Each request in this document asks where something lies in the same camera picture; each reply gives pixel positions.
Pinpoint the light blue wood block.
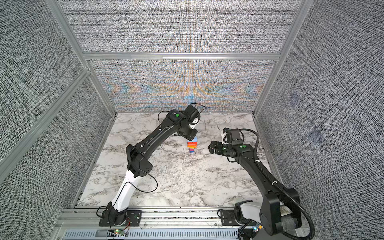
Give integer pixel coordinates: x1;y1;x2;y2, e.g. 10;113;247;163
188;137;198;143

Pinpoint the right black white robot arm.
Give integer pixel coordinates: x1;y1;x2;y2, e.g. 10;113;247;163
208;141;302;236

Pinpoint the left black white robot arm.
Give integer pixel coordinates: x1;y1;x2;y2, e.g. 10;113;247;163
98;105;201;227

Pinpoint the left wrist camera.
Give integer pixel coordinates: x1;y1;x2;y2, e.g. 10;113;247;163
183;103;207;125

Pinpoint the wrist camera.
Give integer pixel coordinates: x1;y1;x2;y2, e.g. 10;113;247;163
183;103;207;125
222;128;245;146

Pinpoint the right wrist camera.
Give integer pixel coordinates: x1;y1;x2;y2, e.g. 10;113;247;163
222;128;245;146

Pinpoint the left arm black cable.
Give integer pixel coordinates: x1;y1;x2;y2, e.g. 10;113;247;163
95;170;159;220

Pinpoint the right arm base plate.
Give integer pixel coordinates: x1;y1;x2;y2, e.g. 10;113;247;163
217;209;246;227

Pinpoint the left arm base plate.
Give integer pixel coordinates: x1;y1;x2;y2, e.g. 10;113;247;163
99;210;143;227

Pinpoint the aluminium enclosure frame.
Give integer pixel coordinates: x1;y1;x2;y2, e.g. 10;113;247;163
1;1;314;182

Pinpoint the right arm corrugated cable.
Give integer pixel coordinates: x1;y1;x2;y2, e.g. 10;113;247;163
238;128;316;240

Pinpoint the aluminium front rail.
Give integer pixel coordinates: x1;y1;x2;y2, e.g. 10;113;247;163
50;207;242;240

